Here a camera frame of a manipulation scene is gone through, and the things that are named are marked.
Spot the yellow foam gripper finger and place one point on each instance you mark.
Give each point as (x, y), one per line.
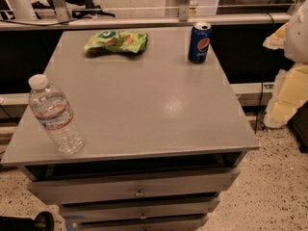
(289, 93)
(277, 39)

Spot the green rice chip bag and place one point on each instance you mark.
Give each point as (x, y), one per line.
(118, 41)

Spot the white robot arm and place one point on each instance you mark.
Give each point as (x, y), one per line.
(296, 38)

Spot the clear plastic water bottle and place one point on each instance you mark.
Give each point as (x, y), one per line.
(55, 115)

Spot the blue pepsi can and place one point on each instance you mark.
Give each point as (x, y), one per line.
(199, 42)

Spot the middle grey drawer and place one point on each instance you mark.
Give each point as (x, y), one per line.
(144, 209)

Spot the grey drawer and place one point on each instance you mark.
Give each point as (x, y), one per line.
(134, 186)
(152, 224)
(144, 209)

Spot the grey drawer cabinet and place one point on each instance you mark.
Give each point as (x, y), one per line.
(151, 113)

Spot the bottom grey drawer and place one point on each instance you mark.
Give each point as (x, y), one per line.
(152, 224)

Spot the top grey drawer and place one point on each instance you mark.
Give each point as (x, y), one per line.
(134, 186)

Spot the black object bottom left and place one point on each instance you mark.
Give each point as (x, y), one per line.
(44, 221)

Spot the metal guard rail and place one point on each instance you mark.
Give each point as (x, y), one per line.
(152, 13)

